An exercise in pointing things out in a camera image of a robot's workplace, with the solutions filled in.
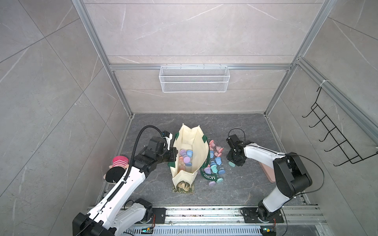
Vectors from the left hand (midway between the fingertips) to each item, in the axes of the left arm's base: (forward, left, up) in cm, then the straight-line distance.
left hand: (179, 149), depth 77 cm
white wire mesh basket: (+50, -10, +10) cm, 52 cm away
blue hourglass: (+6, -5, -16) cm, 18 cm away
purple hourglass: (0, -3, -12) cm, 12 cm away
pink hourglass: (-1, 0, -18) cm, 18 cm away
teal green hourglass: (-4, -30, -12) cm, 32 cm away
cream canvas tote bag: (+5, -8, -17) cm, 19 cm away
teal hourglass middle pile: (-4, -20, -16) cm, 26 cm away
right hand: (+2, -33, -19) cm, 38 cm away
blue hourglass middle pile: (+1, -23, -17) cm, 29 cm away
